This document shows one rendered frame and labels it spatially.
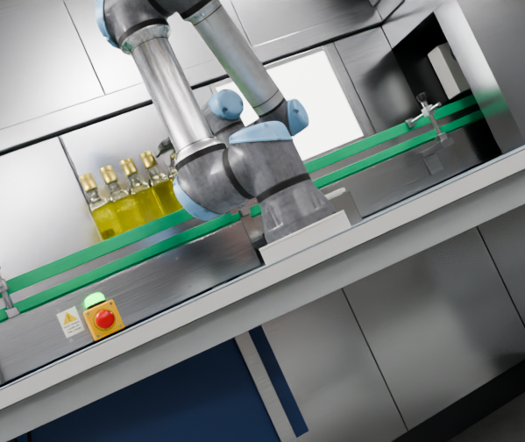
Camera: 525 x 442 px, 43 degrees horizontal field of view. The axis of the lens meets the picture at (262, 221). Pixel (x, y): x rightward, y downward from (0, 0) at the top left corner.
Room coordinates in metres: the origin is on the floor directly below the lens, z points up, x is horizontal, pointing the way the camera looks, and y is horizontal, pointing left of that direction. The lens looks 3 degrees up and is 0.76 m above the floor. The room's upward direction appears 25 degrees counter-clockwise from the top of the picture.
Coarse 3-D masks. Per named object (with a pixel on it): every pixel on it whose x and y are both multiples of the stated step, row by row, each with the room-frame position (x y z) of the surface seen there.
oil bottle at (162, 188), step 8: (152, 176) 1.76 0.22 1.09; (160, 176) 1.75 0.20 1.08; (152, 184) 1.74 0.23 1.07; (160, 184) 1.75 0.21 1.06; (168, 184) 1.75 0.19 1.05; (160, 192) 1.74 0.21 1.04; (168, 192) 1.75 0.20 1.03; (160, 200) 1.74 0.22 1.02; (168, 200) 1.75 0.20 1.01; (176, 200) 1.75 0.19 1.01; (160, 208) 1.74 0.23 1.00; (168, 208) 1.74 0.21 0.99; (176, 208) 1.75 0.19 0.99
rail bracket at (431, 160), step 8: (416, 96) 1.89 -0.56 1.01; (424, 96) 1.89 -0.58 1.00; (424, 104) 1.89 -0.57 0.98; (440, 104) 1.84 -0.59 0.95; (424, 112) 1.90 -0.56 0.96; (432, 112) 1.89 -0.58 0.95; (408, 120) 1.99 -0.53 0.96; (416, 120) 1.96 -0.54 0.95; (432, 120) 1.89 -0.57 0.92; (440, 136) 1.88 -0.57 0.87; (440, 144) 1.88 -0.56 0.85; (448, 144) 1.88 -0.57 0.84; (424, 152) 1.96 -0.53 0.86; (432, 152) 1.93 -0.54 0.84; (424, 160) 1.97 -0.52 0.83; (432, 160) 1.98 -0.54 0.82; (432, 168) 1.98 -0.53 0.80; (440, 168) 1.98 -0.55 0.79
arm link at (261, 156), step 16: (256, 128) 1.27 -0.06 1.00; (272, 128) 1.27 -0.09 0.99; (240, 144) 1.28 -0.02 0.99; (256, 144) 1.26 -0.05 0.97; (272, 144) 1.26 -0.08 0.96; (288, 144) 1.28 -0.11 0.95; (224, 160) 1.30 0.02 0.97; (240, 160) 1.28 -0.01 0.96; (256, 160) 1.27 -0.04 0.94; (272, 160) 1.26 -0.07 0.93; (288, 160) 1.27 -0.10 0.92; (240, 176) 1.29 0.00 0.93; (256, 176) 1.28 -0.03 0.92; (272, 176) 1.26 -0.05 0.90; (288, 176) 1.26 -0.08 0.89; (240, 192) 1.31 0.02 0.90; (256, 192) 1.30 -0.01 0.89
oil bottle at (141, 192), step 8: (136, 184) 1.73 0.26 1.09; (144, 184) 1.73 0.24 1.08; (136, 192) 1.72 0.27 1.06; (144, 192) 1.73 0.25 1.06; (152, 192) 1.74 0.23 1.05; (136, 200) 1.72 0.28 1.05; (144, 200) 1.73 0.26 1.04; (152, 200) 1.73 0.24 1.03; (144, 208) 1.72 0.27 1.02; (152, 208) 1.73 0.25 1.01; (144, 216) 1.72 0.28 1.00; (152, 216) 1.73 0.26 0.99; (160, 216) 1.74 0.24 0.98; (144, 224) 1.73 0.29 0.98
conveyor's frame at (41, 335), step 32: (480, 128) 2.06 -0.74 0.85; (416, 160) 1.97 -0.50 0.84; (448, 160) 2.00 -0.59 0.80; (480, 160) 2.04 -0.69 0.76; (352, 192) 1.89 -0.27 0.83; (384, 192) 1.92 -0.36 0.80; (256, 224) 1.78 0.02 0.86; (160, 256) 1.59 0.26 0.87; (192, 256) 1.62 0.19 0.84; (224, 256) 1.64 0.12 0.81; (256, 256) 1.67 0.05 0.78; (96, 288) 1.53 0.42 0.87; (128, 288) 1.56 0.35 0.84; (160, 288) 1.58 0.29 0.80; (192, 288) 1.61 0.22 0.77; (32, 320) 1.48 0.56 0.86; (64, 320) 1.50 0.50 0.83; (128, 320) 1.55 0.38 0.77; (0, 352) 1.45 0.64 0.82; (32, 352) 1.47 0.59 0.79; (64, 352) 1.49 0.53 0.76
